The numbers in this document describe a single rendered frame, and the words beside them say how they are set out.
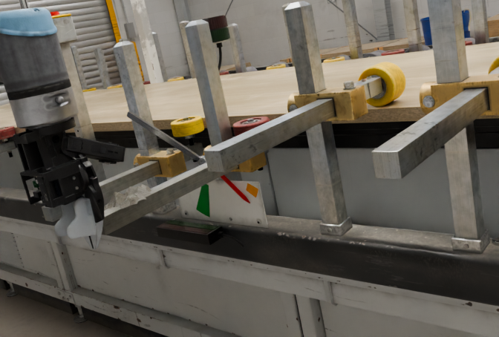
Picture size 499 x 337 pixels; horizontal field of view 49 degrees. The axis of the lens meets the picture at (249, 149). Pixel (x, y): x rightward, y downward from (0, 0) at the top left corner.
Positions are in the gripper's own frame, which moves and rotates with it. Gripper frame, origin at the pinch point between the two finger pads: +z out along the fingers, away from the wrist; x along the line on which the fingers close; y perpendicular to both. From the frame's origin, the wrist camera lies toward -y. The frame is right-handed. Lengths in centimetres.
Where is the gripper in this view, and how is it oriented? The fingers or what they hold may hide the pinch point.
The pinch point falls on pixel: (96, 239)
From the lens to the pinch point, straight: 92.4
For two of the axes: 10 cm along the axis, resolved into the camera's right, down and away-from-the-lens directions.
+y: -6.3, 3.1, -7.2
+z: 2.0, 9.5, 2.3
